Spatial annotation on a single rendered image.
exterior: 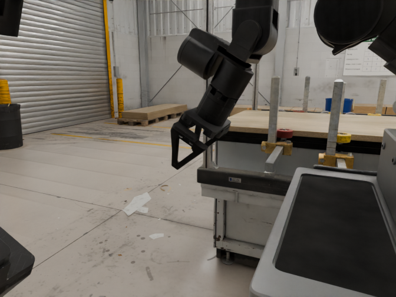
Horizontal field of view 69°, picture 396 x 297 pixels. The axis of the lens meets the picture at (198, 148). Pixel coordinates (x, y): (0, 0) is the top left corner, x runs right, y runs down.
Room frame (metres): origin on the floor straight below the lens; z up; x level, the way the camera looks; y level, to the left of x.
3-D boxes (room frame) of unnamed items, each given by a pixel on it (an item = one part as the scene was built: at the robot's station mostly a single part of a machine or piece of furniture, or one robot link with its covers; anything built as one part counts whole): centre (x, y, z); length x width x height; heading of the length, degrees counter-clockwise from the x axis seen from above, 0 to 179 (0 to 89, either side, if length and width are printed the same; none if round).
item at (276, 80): (1.30, -0.34, 0.92); 0.04 x 0.04 x 0.48; 67
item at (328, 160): (1.19, -0.59, 0.81); 0.14 x 0.06 x 0.05; 67
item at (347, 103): (6.25, -3.06, 0.36); 0.59 x 0.57 x 0.73; 157
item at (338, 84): (1.20, -0.57, 0.91); 0.04 x 0.04 x 0.48; 67
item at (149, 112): (8.19, 1.13, 0.23); 2.41 x 0.77 x 0.17; 159
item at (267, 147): (1.29, -0.36, 0.84); 0.14 x 0.06 x 0.05; 67
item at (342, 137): (1.28, -0.65, 0.85); 0.08 x 0.08 x 0.11
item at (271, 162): (1.19, -0.34, 0.84); 0.43 x 0.03 x 0.04; 157
